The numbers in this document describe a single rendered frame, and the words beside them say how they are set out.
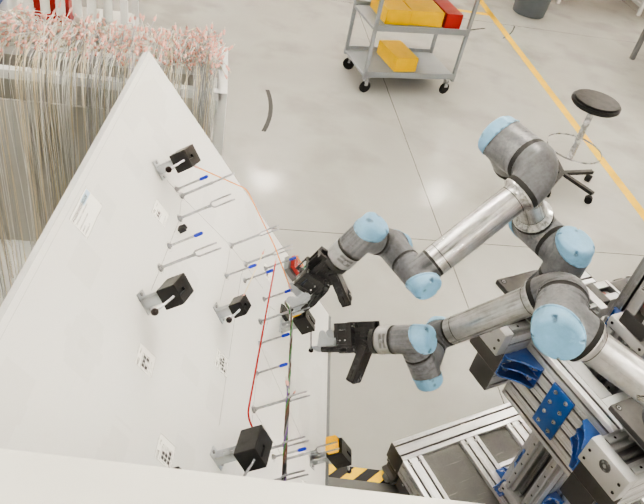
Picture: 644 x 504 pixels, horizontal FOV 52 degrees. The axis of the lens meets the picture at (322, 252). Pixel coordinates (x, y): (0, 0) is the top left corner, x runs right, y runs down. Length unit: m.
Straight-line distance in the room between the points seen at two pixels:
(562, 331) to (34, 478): 1.13
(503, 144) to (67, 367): 1.12
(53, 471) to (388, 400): 2.59
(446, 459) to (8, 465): 2.28
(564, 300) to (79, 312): 1.00
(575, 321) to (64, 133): 1.58
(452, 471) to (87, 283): 1.92
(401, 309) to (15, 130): 2.16
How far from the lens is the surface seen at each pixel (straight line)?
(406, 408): 3.18
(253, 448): 1.29
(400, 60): 5.70
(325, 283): 1.68
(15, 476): 0.68
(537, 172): 1.63
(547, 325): 1.51
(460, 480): 2.78
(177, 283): 1.24
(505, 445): 2.96
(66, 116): 2.21
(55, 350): 1.09
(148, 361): 1.26
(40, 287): 1.10
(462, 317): 1.78
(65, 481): 0.67
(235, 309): 1.49
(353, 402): 3.12
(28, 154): 2.33
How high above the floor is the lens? 2.43
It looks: 39 degrees down
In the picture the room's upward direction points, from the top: 13 degrees clockwise
